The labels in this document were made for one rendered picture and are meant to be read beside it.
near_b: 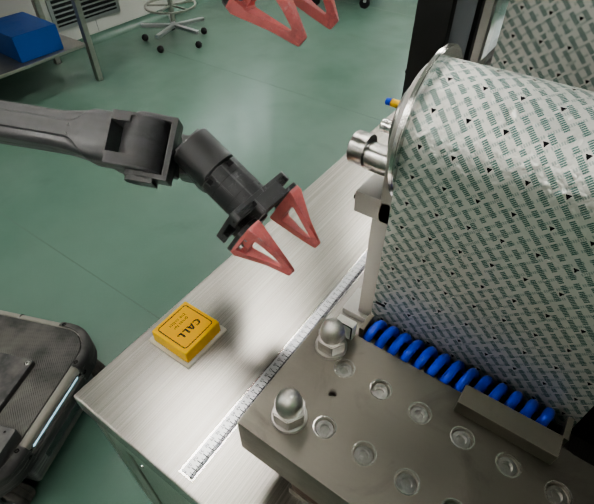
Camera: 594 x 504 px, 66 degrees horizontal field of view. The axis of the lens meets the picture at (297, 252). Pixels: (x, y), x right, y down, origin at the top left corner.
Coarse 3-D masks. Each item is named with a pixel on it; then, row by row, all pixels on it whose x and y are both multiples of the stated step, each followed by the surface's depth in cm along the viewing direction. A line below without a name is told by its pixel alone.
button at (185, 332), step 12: (180, 312) 69; (192, 312) 69; (168, 324) 67; (180, 324) 67; (192, 324) 67; (204, 324) 67; (216, 324) 68; (156, 336) 67; (168, 336) 66; (180, 336) 66; (192, 336) 66; (204, 336) 66; (168, 348) 67; (180, 348) 65; (192, 348) 65
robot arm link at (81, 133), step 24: (0, 120) 56; (24, 120) 56; (48, 120) 56; (72, 120) 55; (96, 120) 55; (120, 120) 55; (144, 120) 55; (24, 144) 58; (48, 144) 56; (72, 144) 55; (96, 144) 55; (120, 144) 56; (144, 144) 55; (120, 168) 57; (144, 168) 55
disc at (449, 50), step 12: (444, 48) 38; (456, 48) 41; (432, 60) 38; (444, 60) 39; (432, 72) 38; (420, 84) 37; (420, 96) 38; (408, 108) 37; (408, 120) 38; (396, 132) 38; (396, 144) 38; (396, 156) 39; (396, 168) 41
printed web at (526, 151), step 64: (512, 0) 49; (576, 0) 46; (448, 64) 39; (512, 64) 53; (576, 64) 49; (448, 128) 37; (512, 128) 35; (576, 128) 33; (448, 192) 39; (512, 192) 36; (576, 192) 33; (576, 256) 36
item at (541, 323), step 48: (384, 240) 47; (432, 240) 43; (480, 240) 40; (384, 288) 52; (432, 288) 47; (480, 288) 43; (528, 288) 40; (576, 288) 38; (432, 336) 52; (480, 336) 47; (528, 336) 43; (576, 336) 40; (528, 384) 47; (576, 384) 43
